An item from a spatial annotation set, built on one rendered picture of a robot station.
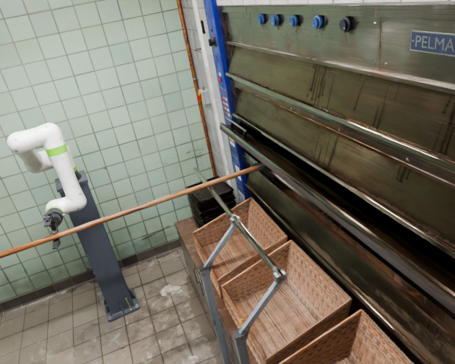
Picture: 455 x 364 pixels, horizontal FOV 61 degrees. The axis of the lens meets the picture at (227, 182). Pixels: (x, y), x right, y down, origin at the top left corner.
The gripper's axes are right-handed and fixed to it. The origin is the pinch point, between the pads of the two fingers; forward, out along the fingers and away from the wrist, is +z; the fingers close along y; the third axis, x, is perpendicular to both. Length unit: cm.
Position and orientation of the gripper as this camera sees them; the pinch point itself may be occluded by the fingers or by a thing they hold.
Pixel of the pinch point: (51, 236)
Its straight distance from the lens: 224.1
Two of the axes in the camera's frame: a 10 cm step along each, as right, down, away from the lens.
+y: 1.3, 9.0, 4.1
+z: 3.3, 3.5, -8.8
